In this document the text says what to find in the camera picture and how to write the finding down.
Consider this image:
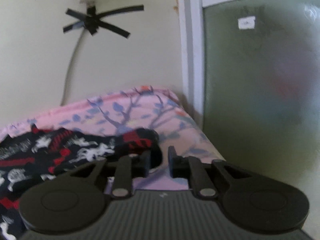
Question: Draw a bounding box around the black red reindeer sweater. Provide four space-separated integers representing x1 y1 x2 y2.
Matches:
1 125 163 239

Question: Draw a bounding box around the white framed frosted glass door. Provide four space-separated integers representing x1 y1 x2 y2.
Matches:
177 0 319 237

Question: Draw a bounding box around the grey wall cable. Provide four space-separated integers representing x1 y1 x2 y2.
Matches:
61 28 89 106

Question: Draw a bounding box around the black tape cross on wall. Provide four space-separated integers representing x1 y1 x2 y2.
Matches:
63 5 144 38

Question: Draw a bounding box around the pink floral bed sheet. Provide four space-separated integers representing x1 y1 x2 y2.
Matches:
1 86 221 190

